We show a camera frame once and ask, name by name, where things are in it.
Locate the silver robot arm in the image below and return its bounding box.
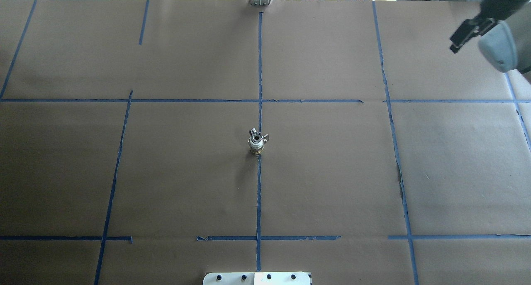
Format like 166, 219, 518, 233
450, 0, 531, 80

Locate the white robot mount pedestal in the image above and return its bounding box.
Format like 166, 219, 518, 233
202, 271, 313, 285

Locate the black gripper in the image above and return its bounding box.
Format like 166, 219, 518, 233
450, 15, 497, 54

